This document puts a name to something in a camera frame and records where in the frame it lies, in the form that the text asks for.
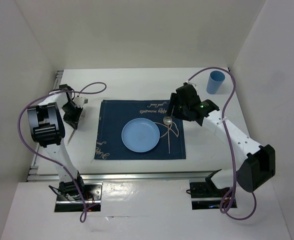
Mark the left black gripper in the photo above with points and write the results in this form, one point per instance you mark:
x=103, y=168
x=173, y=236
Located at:
x=73, y=121

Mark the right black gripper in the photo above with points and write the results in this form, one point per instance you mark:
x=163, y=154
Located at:
x=171, y=103

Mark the silver spoon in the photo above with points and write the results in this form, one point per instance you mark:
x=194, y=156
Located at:
x=167, y=120

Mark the silver fork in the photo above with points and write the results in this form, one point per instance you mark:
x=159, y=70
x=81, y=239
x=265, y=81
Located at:
x=70, y=137

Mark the dark blue fish placemat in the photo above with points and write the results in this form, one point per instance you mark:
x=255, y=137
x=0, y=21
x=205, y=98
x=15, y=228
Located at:
x=113, y=116

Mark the light blue plate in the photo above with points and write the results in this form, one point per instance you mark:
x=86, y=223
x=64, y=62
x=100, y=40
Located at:
x=140, y=135

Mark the light blue cup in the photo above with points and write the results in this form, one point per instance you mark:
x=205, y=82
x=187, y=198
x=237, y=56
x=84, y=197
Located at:
x=216, y=78

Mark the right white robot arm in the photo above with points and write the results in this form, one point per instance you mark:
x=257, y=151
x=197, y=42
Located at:
x=255, y=164

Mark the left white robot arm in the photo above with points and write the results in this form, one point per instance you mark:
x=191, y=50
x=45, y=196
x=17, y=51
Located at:
x=46, y=122

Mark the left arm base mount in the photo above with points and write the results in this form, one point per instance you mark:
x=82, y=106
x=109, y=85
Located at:
x=92, y=197

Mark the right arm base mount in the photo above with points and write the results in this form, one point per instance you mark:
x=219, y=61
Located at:
x=204, y=195

